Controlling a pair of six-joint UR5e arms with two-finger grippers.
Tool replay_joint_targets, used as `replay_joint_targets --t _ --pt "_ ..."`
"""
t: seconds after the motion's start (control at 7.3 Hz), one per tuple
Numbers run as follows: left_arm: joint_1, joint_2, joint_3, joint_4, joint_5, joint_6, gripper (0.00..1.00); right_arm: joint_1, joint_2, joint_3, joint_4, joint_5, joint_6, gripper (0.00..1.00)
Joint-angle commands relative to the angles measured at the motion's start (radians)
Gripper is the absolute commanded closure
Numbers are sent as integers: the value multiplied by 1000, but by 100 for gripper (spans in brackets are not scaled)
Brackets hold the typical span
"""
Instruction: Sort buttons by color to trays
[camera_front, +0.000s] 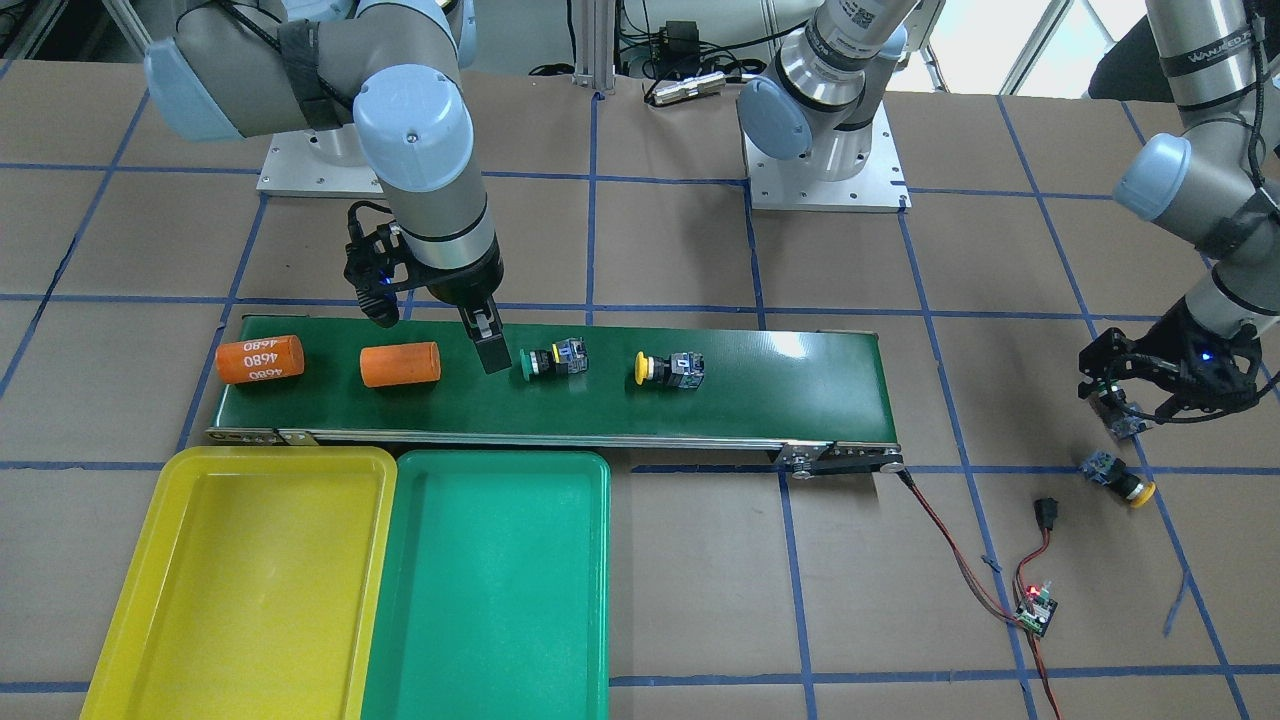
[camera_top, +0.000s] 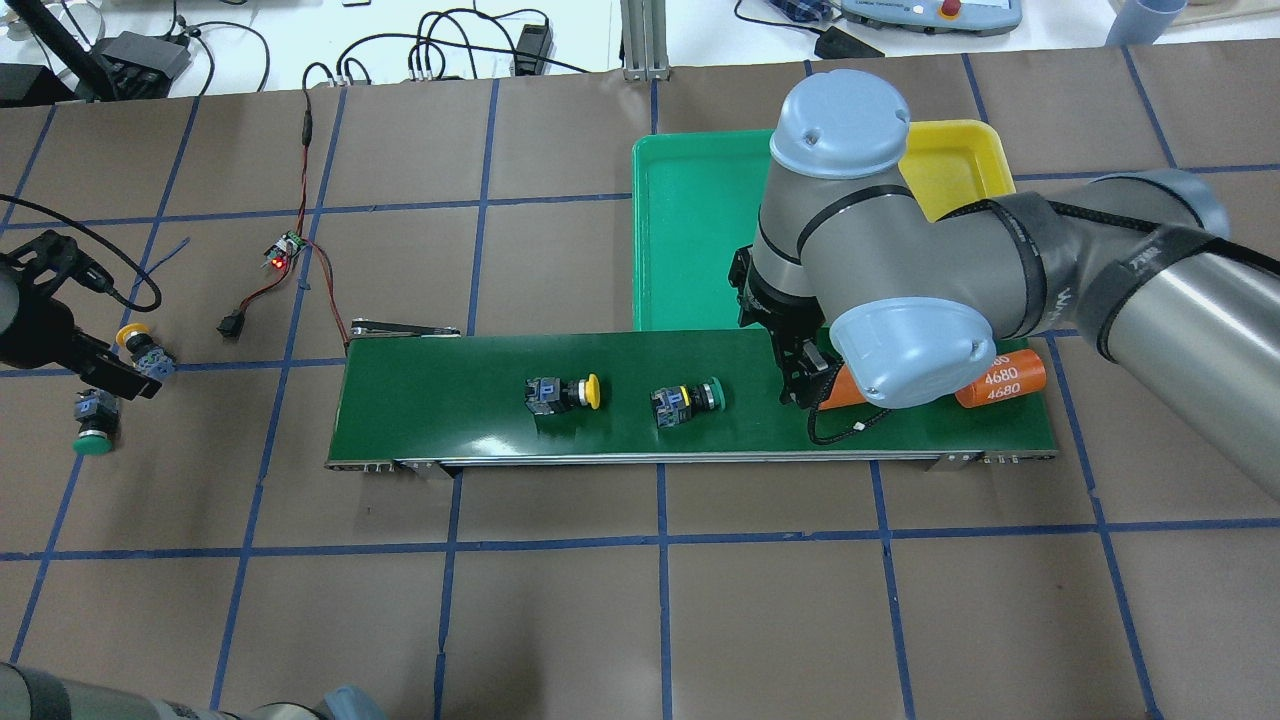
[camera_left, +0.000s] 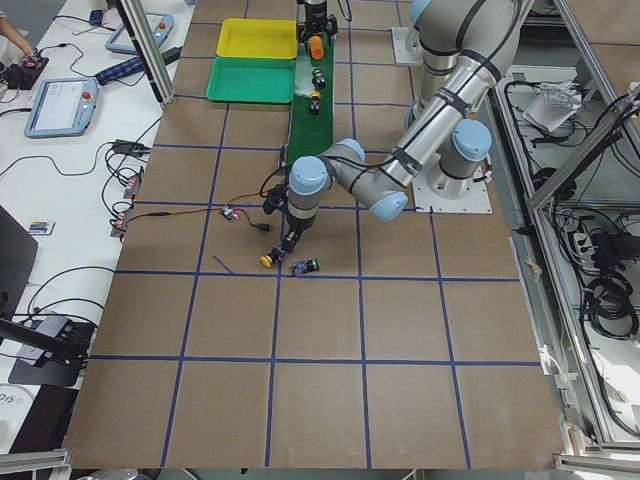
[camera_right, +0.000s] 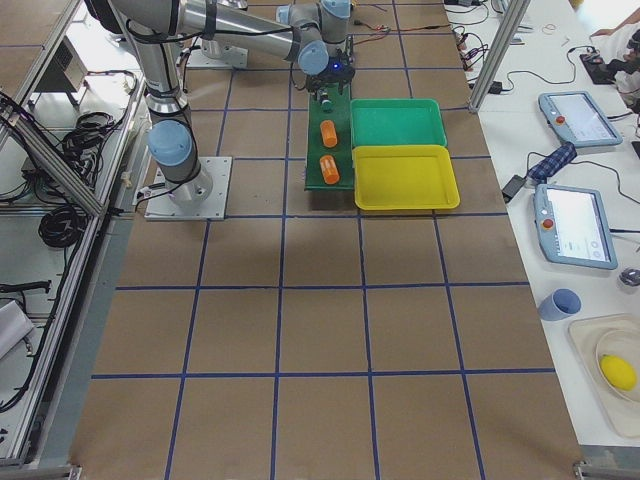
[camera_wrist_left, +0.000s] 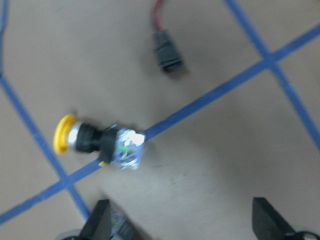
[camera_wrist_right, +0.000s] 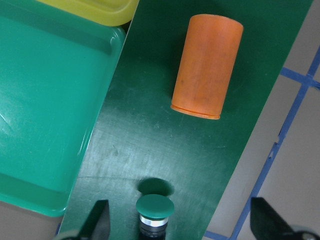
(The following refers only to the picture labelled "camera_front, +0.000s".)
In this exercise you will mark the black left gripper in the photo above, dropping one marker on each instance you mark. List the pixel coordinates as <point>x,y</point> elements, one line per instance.
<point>1182,336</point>

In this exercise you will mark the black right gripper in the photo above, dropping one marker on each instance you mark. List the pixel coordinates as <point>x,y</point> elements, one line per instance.
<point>466,285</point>

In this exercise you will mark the plain orange cylinder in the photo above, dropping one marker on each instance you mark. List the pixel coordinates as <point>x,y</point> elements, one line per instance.
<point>400,365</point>

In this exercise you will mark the green push button switch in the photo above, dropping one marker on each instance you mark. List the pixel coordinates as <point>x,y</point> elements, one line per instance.
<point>565,357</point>
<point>1122,419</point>

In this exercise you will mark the orange cylinder with 4680 print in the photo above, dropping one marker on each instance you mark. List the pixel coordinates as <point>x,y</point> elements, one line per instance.
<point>266,359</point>

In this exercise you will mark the yellow push button switch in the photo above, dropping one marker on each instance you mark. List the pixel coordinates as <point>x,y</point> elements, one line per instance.
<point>682,370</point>
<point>1110,472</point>

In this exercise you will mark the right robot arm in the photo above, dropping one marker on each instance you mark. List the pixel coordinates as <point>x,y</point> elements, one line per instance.
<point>391,71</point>

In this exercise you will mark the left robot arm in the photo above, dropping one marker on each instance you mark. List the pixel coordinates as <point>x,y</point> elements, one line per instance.
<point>1216,62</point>

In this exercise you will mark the motor controller circuit board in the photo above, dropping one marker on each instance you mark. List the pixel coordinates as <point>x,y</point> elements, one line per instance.
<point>1036,608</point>

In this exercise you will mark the green plastic tray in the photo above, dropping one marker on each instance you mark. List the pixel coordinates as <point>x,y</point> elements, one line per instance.
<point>494,598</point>

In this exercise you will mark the yellow plastic tray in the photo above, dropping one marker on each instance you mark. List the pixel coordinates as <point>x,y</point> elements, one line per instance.
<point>253,589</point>

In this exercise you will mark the black power adapter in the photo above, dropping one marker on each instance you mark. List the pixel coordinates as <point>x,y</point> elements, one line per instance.
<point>678,40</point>

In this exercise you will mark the green conveyor belt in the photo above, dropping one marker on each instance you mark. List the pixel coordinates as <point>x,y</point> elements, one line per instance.
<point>817,402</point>

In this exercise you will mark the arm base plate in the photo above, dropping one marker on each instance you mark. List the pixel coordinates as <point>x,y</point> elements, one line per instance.
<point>858,171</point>
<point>326,164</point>

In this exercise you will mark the black rocker switch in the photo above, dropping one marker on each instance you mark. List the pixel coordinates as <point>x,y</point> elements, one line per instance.
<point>1046,510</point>

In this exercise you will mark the aluminium frame post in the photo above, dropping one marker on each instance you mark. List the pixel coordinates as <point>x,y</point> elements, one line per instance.
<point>594,32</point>

